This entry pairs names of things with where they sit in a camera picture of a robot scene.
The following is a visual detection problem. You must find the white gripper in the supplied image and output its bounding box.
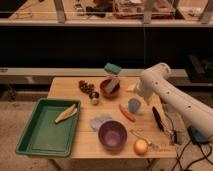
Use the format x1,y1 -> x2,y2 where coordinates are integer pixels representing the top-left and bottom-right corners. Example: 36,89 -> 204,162
134,81 -> 153,105

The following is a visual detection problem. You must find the peeled banana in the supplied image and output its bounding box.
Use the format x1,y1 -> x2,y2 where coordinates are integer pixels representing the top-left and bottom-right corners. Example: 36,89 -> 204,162
55,104 -> 77,123

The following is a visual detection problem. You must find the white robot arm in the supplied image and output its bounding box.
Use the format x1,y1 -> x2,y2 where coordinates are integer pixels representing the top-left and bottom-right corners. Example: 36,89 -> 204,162
134,63 -> 213,143

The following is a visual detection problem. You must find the blue plastic cup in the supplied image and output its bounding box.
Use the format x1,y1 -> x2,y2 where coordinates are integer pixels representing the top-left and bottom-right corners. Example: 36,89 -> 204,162
128,98 -> 141,113

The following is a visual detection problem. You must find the yellow cheese wedge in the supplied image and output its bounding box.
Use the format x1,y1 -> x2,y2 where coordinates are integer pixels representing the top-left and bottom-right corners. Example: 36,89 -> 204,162
126,83 -> 137,92

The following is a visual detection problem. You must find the orange carrot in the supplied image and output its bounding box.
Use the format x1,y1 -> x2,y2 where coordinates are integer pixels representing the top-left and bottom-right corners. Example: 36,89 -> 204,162
119,104 -> 136,122

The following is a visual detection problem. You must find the brown wooden bowl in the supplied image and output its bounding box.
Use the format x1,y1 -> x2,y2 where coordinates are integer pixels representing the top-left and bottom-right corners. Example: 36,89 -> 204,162
100,78 -> 120,98

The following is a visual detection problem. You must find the green sponge block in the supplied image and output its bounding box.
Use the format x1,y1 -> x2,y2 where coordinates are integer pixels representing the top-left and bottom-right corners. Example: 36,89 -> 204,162
104,63 -> 122,75

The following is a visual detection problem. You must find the wooden table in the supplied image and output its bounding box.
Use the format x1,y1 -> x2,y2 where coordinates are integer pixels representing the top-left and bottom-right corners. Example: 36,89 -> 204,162
48,77 -> 176,159

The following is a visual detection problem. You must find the small metal can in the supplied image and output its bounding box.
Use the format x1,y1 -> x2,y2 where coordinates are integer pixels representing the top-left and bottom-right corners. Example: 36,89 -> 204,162
89,91 -> 99,105

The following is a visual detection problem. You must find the purple bowl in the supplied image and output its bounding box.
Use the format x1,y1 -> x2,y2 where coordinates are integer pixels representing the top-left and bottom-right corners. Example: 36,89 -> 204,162
98,120 -> 127,151

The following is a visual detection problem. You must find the bunch of dark grapes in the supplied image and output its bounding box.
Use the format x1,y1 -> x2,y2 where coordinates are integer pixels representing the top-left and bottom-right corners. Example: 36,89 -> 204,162
79,80 -> 94,94

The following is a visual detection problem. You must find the yellow round fruit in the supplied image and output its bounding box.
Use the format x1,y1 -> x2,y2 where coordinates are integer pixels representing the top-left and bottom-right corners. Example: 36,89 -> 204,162
133,139 -> 148,155

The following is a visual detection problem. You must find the grey crumpled cloth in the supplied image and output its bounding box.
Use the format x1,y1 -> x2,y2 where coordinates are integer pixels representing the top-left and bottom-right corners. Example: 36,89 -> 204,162
90,115 -> 112,131

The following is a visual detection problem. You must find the black power adapter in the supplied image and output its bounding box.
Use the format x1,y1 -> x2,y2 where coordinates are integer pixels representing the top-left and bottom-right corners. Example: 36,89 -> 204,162
187,126 -> 209,144

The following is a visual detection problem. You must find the green plastic tray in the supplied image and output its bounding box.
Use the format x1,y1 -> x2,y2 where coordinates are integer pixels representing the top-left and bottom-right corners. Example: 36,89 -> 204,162
16,98 -> 81,157

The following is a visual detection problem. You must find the metal shelf rack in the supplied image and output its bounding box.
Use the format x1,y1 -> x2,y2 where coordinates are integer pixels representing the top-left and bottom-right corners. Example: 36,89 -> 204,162
0,0 -> 213,85

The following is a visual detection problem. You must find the black handled tool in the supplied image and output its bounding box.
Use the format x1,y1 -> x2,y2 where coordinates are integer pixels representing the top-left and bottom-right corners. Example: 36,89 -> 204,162
152,107 -> 164,131

